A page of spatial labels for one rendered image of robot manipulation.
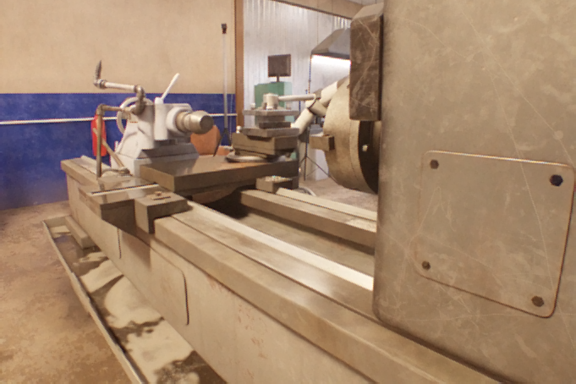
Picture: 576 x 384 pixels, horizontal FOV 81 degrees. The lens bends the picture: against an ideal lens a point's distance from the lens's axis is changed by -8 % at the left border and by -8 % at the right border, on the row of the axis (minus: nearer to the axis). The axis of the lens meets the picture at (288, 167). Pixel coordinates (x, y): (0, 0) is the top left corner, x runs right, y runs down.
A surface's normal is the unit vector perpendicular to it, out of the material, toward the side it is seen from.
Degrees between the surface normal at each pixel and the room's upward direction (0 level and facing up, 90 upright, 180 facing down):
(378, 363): 90
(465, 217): 90
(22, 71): 90
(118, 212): 90
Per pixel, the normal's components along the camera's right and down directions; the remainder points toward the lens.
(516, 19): -0.74, 0.11
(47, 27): 0.67, 0.13
